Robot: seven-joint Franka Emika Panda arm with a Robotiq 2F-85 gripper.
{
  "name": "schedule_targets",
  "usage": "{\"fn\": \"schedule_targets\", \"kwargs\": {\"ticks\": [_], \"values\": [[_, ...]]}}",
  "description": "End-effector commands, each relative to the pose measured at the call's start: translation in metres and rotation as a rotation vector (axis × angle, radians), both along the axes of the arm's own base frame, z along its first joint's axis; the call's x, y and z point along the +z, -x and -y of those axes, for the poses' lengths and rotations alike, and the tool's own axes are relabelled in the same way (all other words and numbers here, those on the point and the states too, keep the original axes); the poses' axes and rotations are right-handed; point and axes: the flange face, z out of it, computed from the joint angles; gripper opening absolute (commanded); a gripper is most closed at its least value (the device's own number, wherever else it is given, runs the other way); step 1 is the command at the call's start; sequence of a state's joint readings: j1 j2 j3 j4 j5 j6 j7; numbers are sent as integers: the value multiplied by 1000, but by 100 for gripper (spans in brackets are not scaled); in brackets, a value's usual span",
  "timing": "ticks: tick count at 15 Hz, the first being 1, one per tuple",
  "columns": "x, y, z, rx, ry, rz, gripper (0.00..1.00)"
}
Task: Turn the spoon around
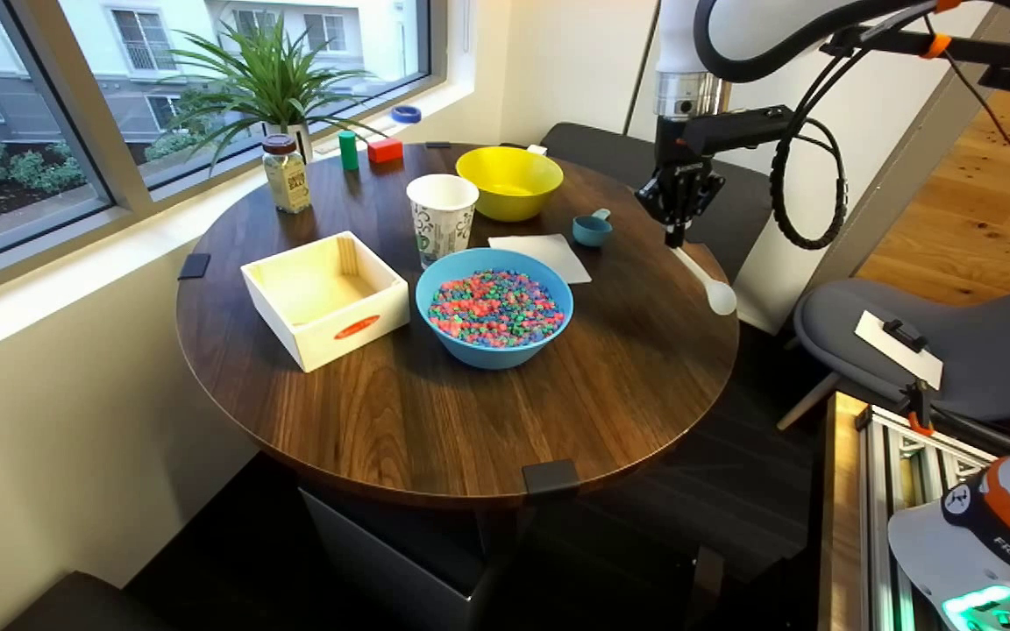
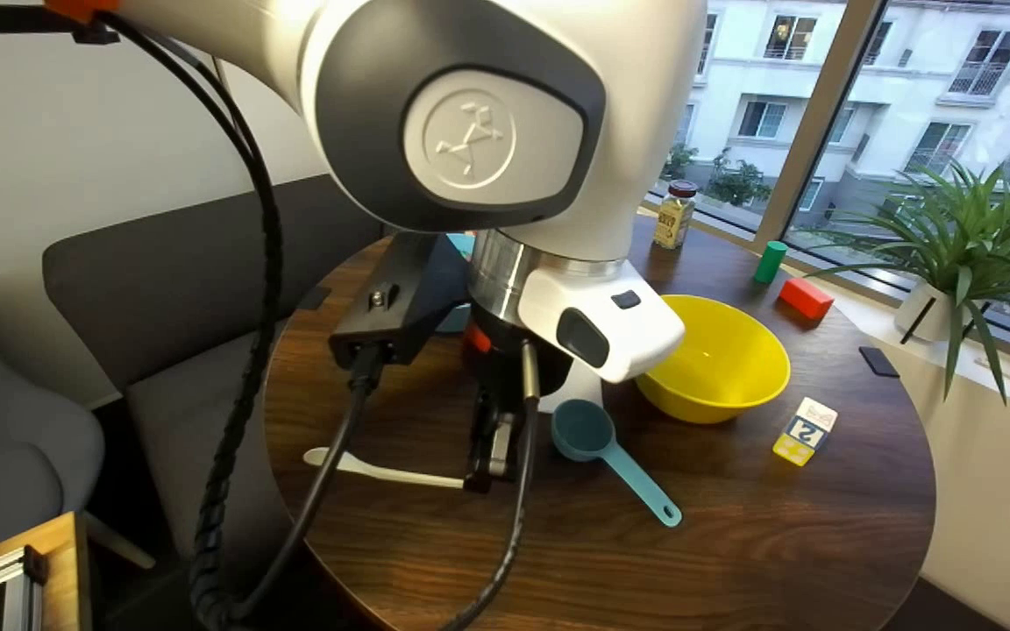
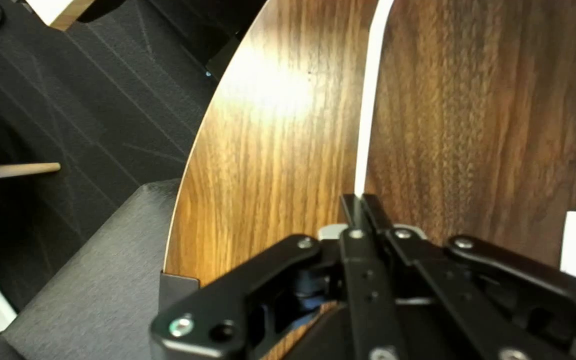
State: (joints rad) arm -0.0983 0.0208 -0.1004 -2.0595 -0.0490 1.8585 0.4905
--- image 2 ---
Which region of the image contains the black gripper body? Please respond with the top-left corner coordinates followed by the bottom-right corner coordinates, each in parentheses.
top-left (462, 322), bottom-right (543, 426)

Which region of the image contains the wooden spoon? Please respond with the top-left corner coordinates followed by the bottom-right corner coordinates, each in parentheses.
top-left (297, 441), bottom-right (469, 496)

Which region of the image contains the teal measuring scoop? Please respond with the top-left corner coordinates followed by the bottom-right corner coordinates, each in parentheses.
top-left (546, 395), bottom-right (687, 532)

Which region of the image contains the blue plastic bowl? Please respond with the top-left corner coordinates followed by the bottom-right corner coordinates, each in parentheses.
top-left (443, 229), bottom-right (480, 268)

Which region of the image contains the yellow plastic bowl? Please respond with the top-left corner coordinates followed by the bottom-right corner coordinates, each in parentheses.
top-left (635, 290), bottom-right (796, 428)

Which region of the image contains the glass jar yellow label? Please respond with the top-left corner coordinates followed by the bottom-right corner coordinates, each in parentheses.
top-left (649, 182), bottom-right (699, 254)

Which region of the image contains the green wooden block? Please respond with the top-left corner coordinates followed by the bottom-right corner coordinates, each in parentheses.
top-left (750, 237), bottom-right (788, 290)

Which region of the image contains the yellow white small carton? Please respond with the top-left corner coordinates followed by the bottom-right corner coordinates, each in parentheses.
top-left (769, 395), bottom-right (843, 475)

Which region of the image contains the green bush outside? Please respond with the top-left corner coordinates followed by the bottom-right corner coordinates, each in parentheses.
top-left (708, 154), bottom-right (771, 212)

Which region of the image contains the red wooden block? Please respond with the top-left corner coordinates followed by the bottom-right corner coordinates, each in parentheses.
top-left (775, 272), bottom-right (839, 329)

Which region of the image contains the grey fabric sofa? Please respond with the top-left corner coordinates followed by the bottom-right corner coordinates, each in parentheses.
top-left (43, 171), bottom-right (384, 566)

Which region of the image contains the black table edge pad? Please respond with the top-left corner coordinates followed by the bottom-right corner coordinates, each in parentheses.
top-left (854, 343), bottom-right (905, 382)

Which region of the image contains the light grey armchair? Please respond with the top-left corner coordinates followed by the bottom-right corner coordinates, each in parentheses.
top-left (0, 304), bottom-right (161, 575)

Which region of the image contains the green potted plant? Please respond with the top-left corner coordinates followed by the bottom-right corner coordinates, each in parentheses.
top-left (843, 163), bottom-right (1010, 408)

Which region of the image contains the white building outside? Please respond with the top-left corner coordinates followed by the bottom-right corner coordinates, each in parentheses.
top-left (677, 0), bottom-right (1010, 237)

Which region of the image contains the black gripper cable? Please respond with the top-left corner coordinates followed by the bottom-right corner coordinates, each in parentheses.
top-left (437, 338), bottom-right (543, 631)

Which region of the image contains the black camera cable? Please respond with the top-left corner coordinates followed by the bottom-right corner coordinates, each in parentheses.
top-left (229, 347), bottom-right (384, 623)

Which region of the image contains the black corrugated cable conduit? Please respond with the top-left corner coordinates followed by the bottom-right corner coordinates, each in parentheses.
top-left (99, 12), bottom-right (289, 631)

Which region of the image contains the window frame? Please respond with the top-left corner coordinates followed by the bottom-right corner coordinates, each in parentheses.
top-left (632, 0), bottom-right (1010, 355)

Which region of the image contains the wooden cart aluminium frame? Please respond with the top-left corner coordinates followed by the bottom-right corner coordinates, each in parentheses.
top-left (0, 510), bottom-right (99, 631)

